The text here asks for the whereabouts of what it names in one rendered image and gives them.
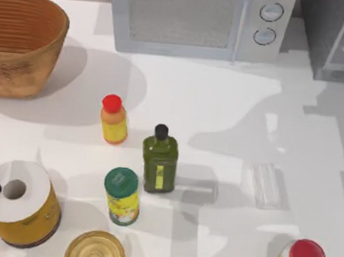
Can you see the microwave lower knob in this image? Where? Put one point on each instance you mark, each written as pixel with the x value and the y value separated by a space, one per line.
pixel 264 36

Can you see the green bottle with black cap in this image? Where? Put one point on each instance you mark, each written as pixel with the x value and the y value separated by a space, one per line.
pixel 159 166

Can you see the grey cabinet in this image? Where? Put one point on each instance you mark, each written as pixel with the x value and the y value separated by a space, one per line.
pixel 334 37

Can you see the brown woven basket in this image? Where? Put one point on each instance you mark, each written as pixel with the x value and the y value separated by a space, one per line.
pixel 20 48

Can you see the clear plastic cup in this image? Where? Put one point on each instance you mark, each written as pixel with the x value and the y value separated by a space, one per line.
pixel 265 186

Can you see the yellow can with green lid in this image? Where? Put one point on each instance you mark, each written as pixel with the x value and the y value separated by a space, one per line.
pixel 121 199

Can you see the orange bottle with red cap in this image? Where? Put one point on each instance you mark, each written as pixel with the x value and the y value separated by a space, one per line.
pixel 114 124

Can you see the yellow wrapped paper roll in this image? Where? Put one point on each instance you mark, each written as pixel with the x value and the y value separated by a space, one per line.
pixel 23 206

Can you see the microwave upper knob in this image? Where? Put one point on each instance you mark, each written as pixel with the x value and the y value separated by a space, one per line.
pixel 271 11

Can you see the microwave knob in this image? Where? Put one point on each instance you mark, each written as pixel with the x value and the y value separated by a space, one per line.
pixel 264 36
pixel 271 11

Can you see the pale microwave oven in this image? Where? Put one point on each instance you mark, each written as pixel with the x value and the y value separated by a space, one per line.
pixel 180 19

